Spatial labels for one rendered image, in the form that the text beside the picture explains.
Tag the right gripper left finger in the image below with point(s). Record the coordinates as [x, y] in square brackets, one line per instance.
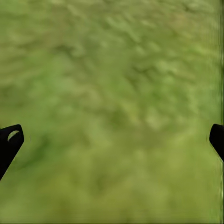
[11, 139]

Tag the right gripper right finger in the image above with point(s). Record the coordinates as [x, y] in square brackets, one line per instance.
[217, 139]

